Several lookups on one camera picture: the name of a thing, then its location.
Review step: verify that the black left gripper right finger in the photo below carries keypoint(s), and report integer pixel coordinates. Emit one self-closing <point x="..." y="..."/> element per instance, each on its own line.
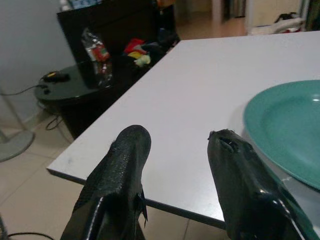
<point x="240" y="185"/>

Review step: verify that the clear plastic bag with snacks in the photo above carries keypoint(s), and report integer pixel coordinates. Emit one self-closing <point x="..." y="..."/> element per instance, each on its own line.
<point x="96" y="53"/>

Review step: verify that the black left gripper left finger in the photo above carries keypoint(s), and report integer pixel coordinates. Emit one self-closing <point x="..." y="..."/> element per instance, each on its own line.
<point x="117" y="180"/>

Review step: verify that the round black glass side table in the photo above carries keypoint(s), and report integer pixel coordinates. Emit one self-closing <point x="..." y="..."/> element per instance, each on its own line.
<point x="67" y="85"/>

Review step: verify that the teal green plate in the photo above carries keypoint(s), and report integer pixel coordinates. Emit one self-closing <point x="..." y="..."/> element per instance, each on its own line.
<point x="287" y="127"/>

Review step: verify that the white rectangular table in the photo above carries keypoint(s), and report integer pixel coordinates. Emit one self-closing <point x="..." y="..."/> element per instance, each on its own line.
<point x="190" y="105"/>

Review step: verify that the pile of clothes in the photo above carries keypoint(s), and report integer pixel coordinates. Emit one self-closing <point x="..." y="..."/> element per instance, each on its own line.
<point x="280" y="23"/>

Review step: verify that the black and yellow device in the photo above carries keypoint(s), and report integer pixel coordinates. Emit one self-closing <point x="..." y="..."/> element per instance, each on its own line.
<point x="55" y="76"/>

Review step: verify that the pile of colourful toys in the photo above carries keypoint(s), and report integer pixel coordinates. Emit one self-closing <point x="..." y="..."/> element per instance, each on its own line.
<point x="140" y="51"/>

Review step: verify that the black cabinet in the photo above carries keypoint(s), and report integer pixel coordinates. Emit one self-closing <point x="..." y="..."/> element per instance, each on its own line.
<point x="112" y="55"/>

